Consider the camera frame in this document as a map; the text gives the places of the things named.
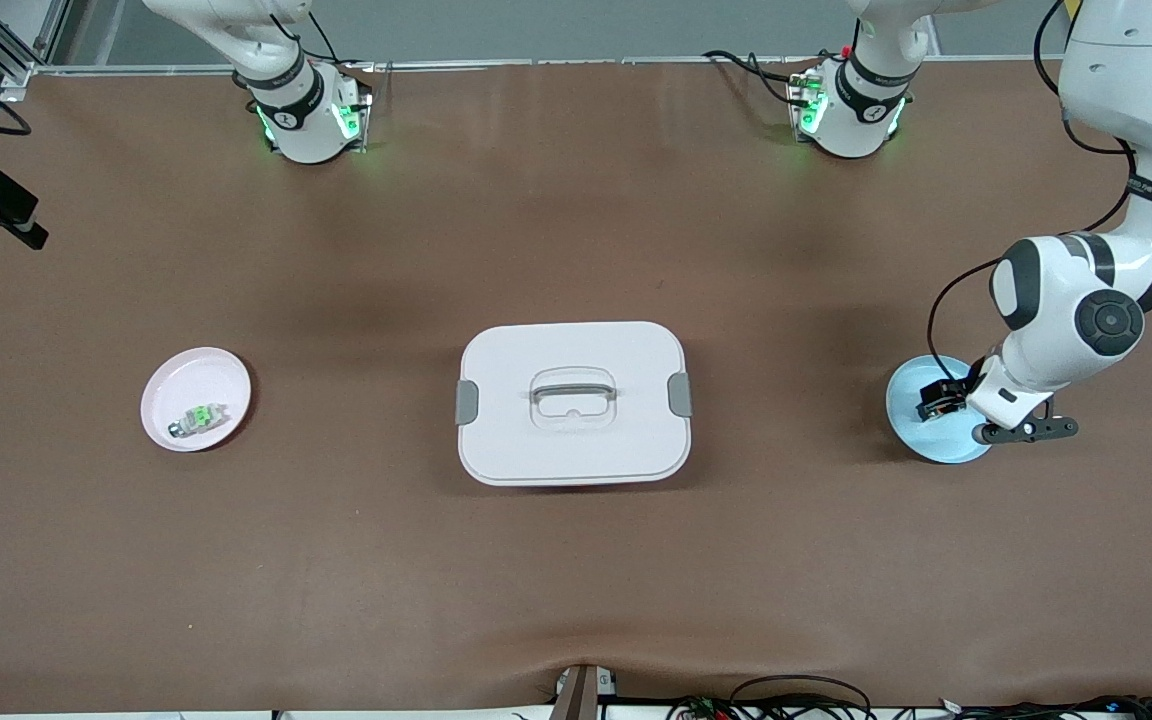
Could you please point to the pink round plate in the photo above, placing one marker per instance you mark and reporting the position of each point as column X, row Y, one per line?
column 206, row 375

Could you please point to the light blue round plate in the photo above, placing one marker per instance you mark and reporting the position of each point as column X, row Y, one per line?
column 911, row 425

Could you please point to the silver table edge rail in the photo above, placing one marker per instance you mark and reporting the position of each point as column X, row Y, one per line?
column 586, row 62

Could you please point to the white lidded storage box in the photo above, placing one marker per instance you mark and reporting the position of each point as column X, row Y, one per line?
column 576, row 450

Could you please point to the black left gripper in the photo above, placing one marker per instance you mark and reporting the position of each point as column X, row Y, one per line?
column 953, row 392

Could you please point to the brown table mat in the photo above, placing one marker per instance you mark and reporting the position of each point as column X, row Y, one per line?
column 576, row 560

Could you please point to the aluminium frame post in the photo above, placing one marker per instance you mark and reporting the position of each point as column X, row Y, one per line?
column 16, row 75

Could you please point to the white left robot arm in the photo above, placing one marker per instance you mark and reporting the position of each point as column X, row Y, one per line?
column 1136, row 90

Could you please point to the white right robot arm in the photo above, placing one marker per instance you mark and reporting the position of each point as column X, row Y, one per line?
column 306, row 130

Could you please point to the grey metal bracket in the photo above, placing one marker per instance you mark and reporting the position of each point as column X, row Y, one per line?
column 581, row 695

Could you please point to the green and white switch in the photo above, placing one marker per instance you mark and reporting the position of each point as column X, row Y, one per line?
column 201, row 415

